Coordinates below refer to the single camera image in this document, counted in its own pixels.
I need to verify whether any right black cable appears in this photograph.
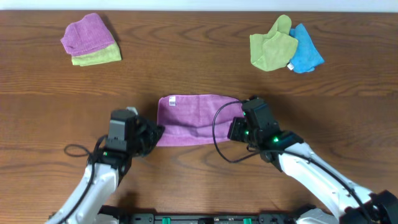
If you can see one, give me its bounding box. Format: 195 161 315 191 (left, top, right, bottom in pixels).
211 98 371 223

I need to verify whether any purple microfiber cloth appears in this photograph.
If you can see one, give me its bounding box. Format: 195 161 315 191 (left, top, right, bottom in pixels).
157 95 243 147

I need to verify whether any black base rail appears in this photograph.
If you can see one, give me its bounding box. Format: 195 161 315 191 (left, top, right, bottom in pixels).
99 205 340 224

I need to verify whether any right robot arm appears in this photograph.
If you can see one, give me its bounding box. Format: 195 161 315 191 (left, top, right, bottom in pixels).
228 97 397 223

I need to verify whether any folded green cloth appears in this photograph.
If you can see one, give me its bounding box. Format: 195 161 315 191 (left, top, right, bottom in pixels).
72 43 122 67

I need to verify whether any crumpled green cloth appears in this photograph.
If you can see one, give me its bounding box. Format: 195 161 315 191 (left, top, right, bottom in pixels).
249 15 299 72

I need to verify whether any folded purple cloth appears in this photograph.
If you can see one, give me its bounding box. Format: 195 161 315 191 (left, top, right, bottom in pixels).
60 13 115 57

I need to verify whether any blue cloth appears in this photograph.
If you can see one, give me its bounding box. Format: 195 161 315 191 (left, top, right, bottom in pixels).
287 24 325 73

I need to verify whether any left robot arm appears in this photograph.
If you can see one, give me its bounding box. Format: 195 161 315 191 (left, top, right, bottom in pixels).
47 107 165 224

